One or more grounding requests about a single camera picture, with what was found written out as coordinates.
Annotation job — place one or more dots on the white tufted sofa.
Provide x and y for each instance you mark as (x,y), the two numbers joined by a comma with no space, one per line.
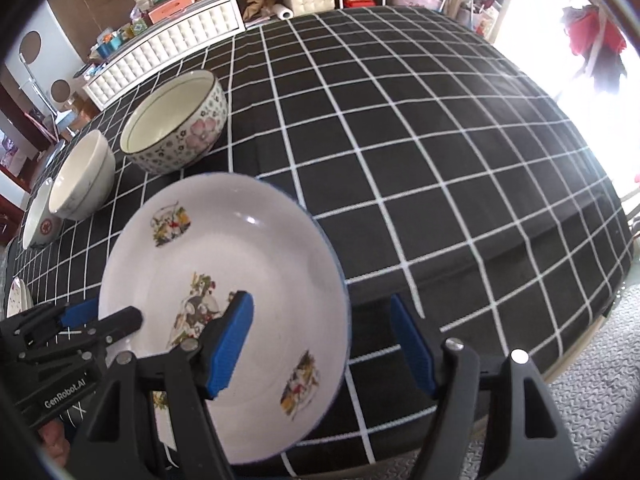
(170,42)

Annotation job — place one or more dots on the white paper towel roll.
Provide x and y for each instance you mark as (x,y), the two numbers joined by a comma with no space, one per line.
(282,11)

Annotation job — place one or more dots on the grey floral patterned bowl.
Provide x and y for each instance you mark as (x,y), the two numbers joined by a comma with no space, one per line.
(195,132)

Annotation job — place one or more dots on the red hanging clothes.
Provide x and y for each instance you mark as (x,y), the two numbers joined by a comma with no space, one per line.
(595,35)

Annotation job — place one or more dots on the brown cloth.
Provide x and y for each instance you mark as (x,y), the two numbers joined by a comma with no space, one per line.
(260,4)

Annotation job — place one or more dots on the metal frame chair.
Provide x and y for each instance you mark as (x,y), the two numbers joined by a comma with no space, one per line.
(37,105)

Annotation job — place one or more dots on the white dotted plate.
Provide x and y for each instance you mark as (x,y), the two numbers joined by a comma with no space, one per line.
(15,300)

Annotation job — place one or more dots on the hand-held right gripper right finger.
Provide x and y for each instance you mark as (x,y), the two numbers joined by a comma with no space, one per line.
(412,345)

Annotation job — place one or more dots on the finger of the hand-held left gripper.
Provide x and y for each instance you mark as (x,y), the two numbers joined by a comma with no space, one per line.
(80,312)
(120,322)

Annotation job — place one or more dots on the grey textured floor mat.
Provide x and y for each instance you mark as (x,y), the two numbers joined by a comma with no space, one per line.
(590,400)

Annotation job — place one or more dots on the person's left hand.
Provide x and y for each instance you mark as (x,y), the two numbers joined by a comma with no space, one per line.
(54,440)

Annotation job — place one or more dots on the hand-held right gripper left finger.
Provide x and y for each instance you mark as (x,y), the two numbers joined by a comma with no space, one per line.
(230,345)

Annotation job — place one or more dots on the white floral print plate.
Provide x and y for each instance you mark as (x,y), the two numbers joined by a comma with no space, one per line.
(162,425)
(260,260)

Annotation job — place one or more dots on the white bowl with dark rim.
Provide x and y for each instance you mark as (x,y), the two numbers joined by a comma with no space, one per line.
(45,230)

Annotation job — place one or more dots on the pink box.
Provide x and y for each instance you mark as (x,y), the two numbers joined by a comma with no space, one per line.
(170,7)

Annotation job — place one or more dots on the plain white bowl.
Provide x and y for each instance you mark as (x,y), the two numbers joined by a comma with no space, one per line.
(90,180)

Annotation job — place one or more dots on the black white checked tablecloth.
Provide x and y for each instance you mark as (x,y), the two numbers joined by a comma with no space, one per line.
(425,160)

